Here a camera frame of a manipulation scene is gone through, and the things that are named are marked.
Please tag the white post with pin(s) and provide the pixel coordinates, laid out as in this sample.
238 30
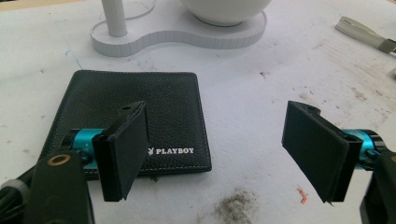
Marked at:
114 17

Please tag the white stand base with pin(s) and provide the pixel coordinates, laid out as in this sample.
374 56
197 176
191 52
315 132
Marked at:
174 34

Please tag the black leather wallet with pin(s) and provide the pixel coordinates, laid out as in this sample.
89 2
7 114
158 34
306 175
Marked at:
168 109

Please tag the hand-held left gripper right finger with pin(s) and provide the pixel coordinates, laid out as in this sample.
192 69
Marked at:
320 149

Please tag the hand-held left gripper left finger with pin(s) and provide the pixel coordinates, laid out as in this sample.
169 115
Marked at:
121 155

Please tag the white bowl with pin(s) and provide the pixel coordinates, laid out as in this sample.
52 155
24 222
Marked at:
225 11

